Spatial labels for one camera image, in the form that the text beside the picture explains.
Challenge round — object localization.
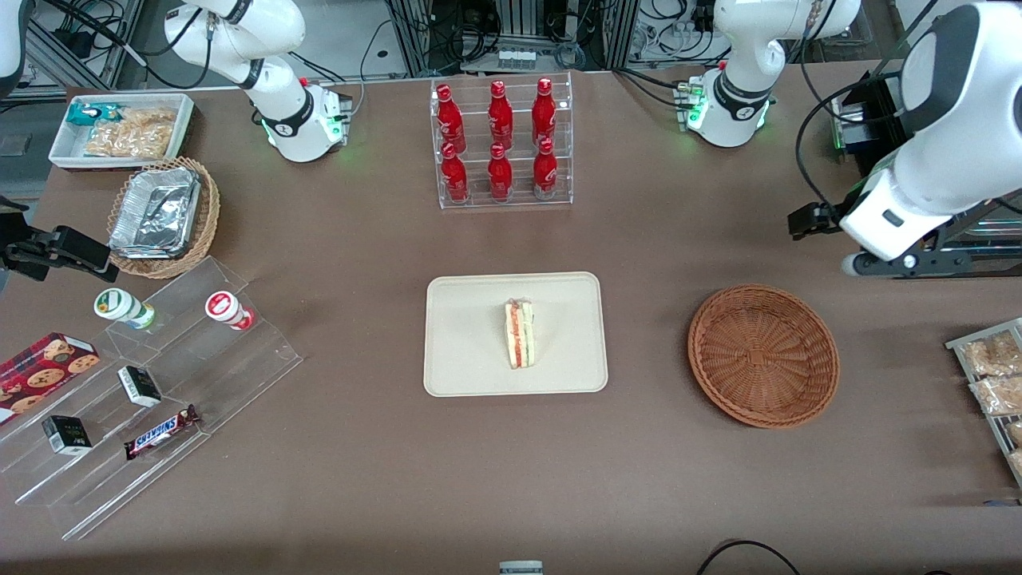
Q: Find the black looped floor cable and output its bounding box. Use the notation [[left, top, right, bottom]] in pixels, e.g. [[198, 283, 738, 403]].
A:
[[695, 540, 802, 575]]

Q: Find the triangle sandwich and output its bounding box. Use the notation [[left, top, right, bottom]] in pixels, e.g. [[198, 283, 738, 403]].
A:
[[503, 298, 537, 371]]

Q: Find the black control box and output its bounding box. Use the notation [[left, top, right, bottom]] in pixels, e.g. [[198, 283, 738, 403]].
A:
[[830, 76, 909, 158]]

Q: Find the green lid yogurt cup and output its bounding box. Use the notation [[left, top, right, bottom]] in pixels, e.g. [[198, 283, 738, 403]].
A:
[[93, 287, 157, 331]]

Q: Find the red lid yogurt cup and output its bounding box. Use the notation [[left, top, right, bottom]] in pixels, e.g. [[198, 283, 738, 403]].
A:
[[204, 291, 256, 332]]

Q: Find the brown round wicker basket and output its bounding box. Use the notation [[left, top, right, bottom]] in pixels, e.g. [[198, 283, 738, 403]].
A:
[[687, 284, 841, 430]]

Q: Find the aluminium frame post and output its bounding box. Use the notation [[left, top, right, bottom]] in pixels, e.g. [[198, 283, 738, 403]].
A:
[[600, 0, 640, 73], [389, 0, 436, 78]]

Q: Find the Snickers chocolate bar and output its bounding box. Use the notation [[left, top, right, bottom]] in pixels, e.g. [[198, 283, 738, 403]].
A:
[[124, 404, 200, 461]]

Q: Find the red drink bottle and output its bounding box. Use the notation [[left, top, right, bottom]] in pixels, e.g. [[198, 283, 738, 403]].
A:
[[488, 80, 514, 151], [440, 144, 470, 203], [488, 142, 514, 202], [435, 83, 467, 153], [533, 77, 557, 149], [533, 139, 559, 200]]

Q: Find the light wicker basket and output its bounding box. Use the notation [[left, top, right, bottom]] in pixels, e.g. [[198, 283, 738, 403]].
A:
[[106, 156, 222, 280]]

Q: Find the white terminal block row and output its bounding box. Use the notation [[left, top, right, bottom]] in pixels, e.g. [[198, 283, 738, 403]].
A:
[[495, 48, 560, 71]]

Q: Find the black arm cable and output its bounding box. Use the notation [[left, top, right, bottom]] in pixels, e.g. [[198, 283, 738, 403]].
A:
[[796, 68, 907, 210]]

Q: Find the small black carton box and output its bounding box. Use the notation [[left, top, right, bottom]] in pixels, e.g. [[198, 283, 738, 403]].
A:
[[117, 365, 163, 409], [42, 414, 93, 457]]

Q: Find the aluminium foil container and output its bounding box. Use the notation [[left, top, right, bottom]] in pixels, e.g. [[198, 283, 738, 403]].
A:
[[109, 240, 172, 261], [110, 166, 202, 258]]

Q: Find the clear acrylic stepped shelf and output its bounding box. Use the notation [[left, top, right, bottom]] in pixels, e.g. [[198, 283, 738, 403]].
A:
[[0, 256, 304, 542]]

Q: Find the grey metal rack tray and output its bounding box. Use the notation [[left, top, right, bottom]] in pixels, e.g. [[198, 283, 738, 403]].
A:
[[945, 317, 1022, 490]]

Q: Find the clear bag of crackers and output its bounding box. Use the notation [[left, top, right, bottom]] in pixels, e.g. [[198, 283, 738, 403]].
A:
[[84, 108, 178, 159]]

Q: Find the teal snack packet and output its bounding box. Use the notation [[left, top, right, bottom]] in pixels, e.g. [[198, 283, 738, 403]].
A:
[[66, 102, 121, 127]]

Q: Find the clear acrylic bottle rack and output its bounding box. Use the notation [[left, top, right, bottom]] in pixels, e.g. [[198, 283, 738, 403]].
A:
[[430, 71, 574, 211]]

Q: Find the red tartan cookie box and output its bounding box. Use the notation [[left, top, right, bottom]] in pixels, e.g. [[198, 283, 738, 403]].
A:
[[0, 332, 101, 426]]

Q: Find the white rectangular bin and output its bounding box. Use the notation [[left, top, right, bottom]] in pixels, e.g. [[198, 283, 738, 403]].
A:
[[48, 92, 196, 173]]

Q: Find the beige rectangular serving tray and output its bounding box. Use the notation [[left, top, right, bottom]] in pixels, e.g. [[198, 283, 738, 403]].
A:
[[423, 272, 609, 398]]

